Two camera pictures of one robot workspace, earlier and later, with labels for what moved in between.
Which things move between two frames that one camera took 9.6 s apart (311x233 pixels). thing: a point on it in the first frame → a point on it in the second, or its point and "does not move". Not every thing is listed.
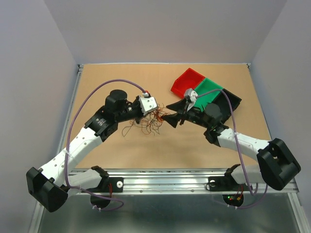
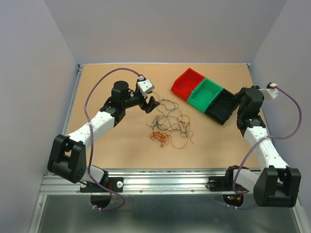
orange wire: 151,123 → 164,138
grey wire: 150,123 → 172,119
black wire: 150,122 → 172,120
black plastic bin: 222,101 does not move
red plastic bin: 189,79 does not move
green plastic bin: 206,86 does not move
